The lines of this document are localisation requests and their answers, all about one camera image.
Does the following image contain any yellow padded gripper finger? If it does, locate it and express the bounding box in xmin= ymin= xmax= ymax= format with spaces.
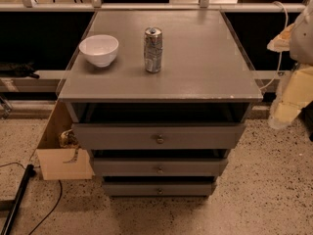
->
xmin=267 ymin=23 xmax=294 ymax=53
xmin=268 ymin=64 xmax=313 ymax=129

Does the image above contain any white hanging cable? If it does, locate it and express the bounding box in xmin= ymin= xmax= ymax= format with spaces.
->
xmin=259 ymin=0 xmax=290 ymax=91

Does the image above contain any wooden side box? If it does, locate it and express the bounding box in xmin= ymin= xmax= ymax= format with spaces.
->
xmin=36 ymin=102 xmax=94 ymax=180

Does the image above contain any black floor cable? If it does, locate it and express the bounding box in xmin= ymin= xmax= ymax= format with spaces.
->
xmin=0 ymin=162 xmax=64 ymax=235

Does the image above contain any metal frame rail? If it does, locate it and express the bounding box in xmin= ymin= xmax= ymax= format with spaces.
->
xmin=0 ymin=0 xmax=312 ymax=12

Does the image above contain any silver drink can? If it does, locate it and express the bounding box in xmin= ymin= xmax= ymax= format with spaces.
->
xmin=144 ymin=27 xmax=162 ymax=73

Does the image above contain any grey top drawer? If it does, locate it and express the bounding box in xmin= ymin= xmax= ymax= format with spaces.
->
xmin=72 ymin=123 xmax=246 ymax=150

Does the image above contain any black bar on floor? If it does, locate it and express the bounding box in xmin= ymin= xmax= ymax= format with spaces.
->
xmin=0 ymin=164 xmax=35 ymax=235

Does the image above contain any grey middle drawer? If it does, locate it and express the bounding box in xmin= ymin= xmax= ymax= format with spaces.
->
xmin=93 ymin=158 xmax=228 ymax=176

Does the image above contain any black object on ledge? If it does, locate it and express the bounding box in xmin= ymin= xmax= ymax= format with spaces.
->
xmin=0 ymin=62 xmax=40 ymax=79

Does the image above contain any crumpled brown object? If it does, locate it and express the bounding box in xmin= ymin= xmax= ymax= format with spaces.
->
xmin=59 ymin=129 xmax=79 ymax=148

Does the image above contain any grey bottom drawer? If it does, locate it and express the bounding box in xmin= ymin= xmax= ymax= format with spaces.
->
xmin=103 ymin=183 xmax=216 ymax=196

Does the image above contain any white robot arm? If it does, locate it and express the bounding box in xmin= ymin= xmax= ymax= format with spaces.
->
xmin=267 ymin=3 xmax=313 ymax=129

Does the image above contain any white ceramic bowl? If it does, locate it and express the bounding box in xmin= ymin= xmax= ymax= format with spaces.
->
xmin=79 ymin=34 xmax=119 ymax=68

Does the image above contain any grey drawer cabinet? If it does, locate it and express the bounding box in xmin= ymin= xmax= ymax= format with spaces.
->
xmin=59 ymin=10 xmax=262 ymax=184

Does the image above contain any grey drawer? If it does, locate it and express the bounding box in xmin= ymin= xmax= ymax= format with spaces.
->
xmin=103 ymin=183 xmax=216 ymax=196
xmin=72 ymin=123 xmax=246 ymax=150
xmin=93 ymin=158 xmax=228 ymax=176

